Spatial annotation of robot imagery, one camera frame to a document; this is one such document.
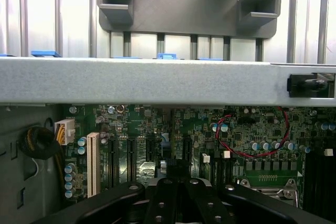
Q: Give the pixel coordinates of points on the white expansion slot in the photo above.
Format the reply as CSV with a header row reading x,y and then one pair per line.
x,y
93,163

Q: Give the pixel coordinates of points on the blue expansion slot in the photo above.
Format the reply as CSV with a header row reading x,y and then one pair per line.
x,y
165,142

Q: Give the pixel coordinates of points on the black case latch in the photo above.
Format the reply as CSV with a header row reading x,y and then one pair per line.
x,y
304,85

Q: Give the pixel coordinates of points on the green motherboard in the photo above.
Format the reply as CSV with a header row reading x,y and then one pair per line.
x,y
249,129

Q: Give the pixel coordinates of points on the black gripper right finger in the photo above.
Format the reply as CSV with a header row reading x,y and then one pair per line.
x,y
262,205

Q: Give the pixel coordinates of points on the long black expansion slot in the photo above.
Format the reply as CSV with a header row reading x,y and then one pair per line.
x,y
188,149
131,158
113,161

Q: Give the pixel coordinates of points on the white power connector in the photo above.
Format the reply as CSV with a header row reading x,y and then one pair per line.
x,y
67,132

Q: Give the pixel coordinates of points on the metal CPU socket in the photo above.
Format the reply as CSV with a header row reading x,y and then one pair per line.
x,y
288,195

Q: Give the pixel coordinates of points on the grey plastic parts rack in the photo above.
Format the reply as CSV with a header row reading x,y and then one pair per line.
x,y
183,11

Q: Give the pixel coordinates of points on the short black expansion slot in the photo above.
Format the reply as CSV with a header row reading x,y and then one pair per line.
x,y
150,149

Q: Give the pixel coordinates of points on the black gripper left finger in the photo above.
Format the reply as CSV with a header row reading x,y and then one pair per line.
x,y
105,205

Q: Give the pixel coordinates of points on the dark grey PC case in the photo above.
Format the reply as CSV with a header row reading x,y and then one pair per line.
x,y
131,82

